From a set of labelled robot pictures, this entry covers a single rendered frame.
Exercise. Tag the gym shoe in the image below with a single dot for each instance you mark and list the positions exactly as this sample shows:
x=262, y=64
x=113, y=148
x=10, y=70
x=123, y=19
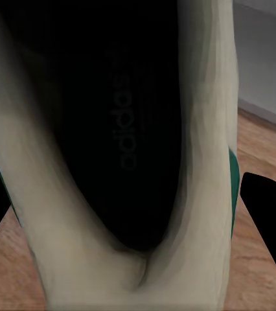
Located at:
x=118, y=141

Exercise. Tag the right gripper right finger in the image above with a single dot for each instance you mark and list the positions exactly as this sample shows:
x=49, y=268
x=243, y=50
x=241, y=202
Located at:
x=259, y=196

